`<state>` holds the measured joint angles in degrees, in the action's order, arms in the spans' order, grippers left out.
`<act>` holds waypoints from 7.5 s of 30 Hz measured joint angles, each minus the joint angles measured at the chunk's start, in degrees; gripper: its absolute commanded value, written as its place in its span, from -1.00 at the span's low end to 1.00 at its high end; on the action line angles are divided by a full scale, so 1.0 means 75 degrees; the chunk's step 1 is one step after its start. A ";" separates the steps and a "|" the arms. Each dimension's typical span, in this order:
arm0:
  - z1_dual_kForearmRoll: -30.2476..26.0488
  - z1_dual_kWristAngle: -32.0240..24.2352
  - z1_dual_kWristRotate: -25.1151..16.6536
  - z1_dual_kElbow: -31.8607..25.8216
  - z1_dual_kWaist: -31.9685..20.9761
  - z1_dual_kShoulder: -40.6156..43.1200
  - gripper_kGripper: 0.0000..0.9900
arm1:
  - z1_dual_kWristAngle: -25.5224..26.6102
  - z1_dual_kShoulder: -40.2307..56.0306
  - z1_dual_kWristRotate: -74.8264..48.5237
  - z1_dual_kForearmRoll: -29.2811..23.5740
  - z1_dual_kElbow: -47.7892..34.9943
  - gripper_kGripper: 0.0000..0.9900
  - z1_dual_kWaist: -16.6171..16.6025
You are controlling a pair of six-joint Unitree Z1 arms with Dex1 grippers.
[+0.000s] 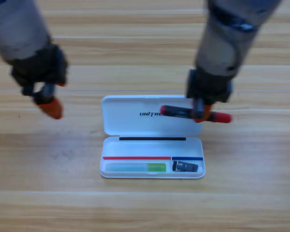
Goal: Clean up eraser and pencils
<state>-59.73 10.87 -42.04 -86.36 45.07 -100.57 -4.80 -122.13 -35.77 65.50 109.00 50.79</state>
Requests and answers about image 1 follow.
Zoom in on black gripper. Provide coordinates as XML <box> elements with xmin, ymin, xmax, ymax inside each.
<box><xmin>10</xmin><ymin>44</ymin><xmax>69</xmax><ymax>119</ymax></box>
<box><xmin>186</xmin><ymin>69</ymin><xmax>233</xmax><ymax>123</ymax></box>

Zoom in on red black marker pen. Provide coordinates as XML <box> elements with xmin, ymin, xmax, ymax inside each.
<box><xmin>159</xmin><ymin>105</ymin><xmax>233</xmax><ymax>124</ymax></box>

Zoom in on green white highlighter pen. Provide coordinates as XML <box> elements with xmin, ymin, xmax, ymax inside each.
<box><xmin>105</xmin><ymin>162</ymin><xmax>167</xmax><ymax>174</ymax></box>

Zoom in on white Unitree pencil case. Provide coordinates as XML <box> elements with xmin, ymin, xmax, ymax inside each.
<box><xmin>99</xmin><ymin>94</ymin><xmax>206</xmax><ymax>179</ymax></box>

